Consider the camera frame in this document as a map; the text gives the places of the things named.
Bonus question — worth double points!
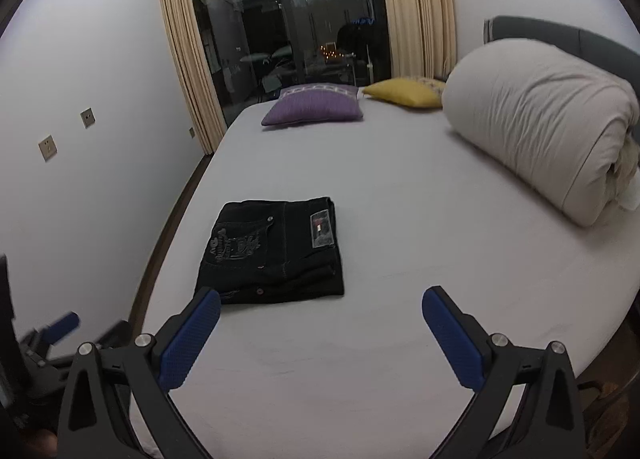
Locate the black jeans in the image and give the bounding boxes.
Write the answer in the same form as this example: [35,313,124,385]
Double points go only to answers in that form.
[195,197,345,305]

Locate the rolled beige duvet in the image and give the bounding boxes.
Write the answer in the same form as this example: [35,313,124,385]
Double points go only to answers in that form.
[442,38,639,227]

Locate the yellow pillow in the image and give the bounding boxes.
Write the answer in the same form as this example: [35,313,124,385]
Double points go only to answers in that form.
[362,78,446,109]

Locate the purple pillow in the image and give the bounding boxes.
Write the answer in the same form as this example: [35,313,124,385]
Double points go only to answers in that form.
[262,83,363,127]

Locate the dark grey headboard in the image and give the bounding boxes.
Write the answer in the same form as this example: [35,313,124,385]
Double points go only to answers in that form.
[482,14,640,150]

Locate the left beige curtain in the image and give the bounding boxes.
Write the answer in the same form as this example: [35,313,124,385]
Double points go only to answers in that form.
[160,0,227,154]

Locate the beige curtain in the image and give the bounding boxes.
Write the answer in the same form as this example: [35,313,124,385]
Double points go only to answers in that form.
[385,0,457,78]
[160,0,227,154]

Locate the dark glass sliding door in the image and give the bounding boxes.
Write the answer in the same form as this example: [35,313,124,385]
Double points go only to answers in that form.
[194,0,392,124]

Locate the right beige curtain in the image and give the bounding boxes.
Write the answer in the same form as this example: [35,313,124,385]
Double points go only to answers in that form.
[385,0,457,78]

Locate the lower beige wall socket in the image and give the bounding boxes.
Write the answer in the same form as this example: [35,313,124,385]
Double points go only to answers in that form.
[38,135,58,161]

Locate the beige wall socket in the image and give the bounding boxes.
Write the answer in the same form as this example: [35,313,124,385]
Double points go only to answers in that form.
[38,135,58,161]
[80,108,96,128]

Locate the upper beige wall socket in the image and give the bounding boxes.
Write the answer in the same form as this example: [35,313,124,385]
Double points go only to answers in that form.
[80,108,96,128]

